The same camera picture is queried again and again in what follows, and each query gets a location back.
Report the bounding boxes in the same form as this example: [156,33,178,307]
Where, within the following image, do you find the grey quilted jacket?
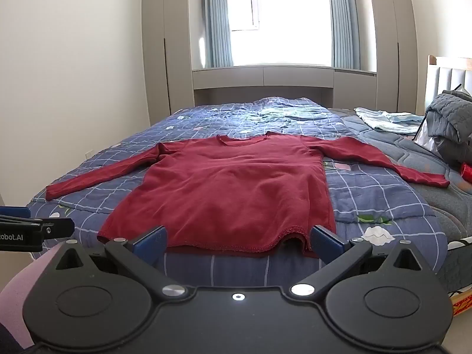
[426,89,472,163]

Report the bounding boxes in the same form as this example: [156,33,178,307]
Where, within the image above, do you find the blue curtain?
[203,0,235,69]
[326,0,362,71]

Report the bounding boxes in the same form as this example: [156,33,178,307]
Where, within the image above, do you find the grey quilted mattress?
[328,107,472,294]

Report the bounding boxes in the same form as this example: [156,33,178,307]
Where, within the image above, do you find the dark red long-sleeved sweater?
[45,132,451,258]

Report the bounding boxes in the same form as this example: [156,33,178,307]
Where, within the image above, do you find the bright window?
[227,0,333,65]

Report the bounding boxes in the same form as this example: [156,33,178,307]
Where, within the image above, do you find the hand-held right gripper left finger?
[55,226,189,301]

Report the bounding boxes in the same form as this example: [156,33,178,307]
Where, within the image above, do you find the pale teal folded cloth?
[254,102,326,123]

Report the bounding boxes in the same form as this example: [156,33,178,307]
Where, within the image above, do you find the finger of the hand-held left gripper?
[0,207,75,240]

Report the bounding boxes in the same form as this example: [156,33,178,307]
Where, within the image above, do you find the blue checked floral quilt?
[31,97,448,287]

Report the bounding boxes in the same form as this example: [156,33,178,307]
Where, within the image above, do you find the beige wooden headboard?
[191,64,377,110]

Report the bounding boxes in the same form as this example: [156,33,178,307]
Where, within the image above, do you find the grey padded headboard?
[424,55,472,113]

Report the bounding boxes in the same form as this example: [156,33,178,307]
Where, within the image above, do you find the person's pink pants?
[0,250,57,351]

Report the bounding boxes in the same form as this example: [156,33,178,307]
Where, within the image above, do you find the orange patterned box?
[447,287,472,318]

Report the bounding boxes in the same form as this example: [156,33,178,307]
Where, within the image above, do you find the beige tall wardrobe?
[141,0,195,127]
[368,0,420,114]

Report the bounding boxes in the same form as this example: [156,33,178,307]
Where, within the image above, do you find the light patterned pillow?
[354,107,425,134]

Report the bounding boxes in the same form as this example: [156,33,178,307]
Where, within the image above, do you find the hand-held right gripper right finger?
[289,225,423,300]

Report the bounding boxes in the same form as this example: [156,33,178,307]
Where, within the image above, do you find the silvery plastic bag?
[413,115,451,156]

